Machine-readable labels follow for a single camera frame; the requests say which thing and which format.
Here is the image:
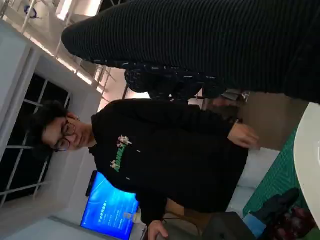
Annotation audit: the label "bare black robot left hand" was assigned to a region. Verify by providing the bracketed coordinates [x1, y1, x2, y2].
[242, 188, 301, 240]

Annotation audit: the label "black gloved robot right hand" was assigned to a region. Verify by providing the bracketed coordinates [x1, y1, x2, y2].
[61, 0, 320, 105]

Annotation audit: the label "person's left hand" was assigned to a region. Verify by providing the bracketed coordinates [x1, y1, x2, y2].
[227, 124, 261, 150]

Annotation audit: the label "person's right hand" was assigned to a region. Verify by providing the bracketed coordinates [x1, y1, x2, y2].
[146, 219, 169, 240]

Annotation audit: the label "red toy grapes with leaf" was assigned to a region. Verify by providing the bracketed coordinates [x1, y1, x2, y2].
[273, 206, 320, 240]

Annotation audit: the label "white square plate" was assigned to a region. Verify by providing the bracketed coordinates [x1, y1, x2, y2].
[293, 101, 320, 230]

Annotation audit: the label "green cutting mat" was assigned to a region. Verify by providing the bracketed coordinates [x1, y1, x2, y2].
[243, 126, 310, 218]

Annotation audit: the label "blue lit monitor screen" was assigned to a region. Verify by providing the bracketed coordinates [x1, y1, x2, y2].
[79, 171, 141, 240]

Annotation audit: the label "person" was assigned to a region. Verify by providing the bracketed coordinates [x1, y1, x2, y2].
[21, 98, 281, 240]

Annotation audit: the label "dark window with white bars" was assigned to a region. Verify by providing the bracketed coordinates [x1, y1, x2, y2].
[0, 73, 71, 204]

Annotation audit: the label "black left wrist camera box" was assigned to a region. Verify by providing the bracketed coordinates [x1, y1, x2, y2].
[201, 211, 256, 240]

